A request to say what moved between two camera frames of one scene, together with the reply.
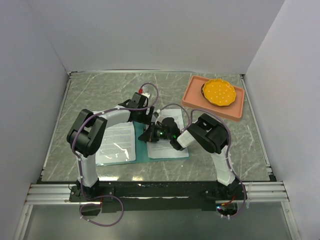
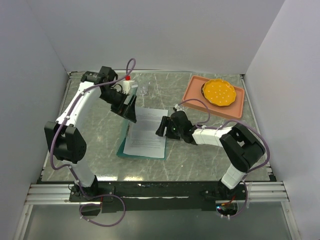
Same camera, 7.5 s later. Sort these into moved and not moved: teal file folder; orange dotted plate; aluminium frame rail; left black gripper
Moved: left black gripper; teal file folder
Not moved: orange dotted plate; aluminium frame rail
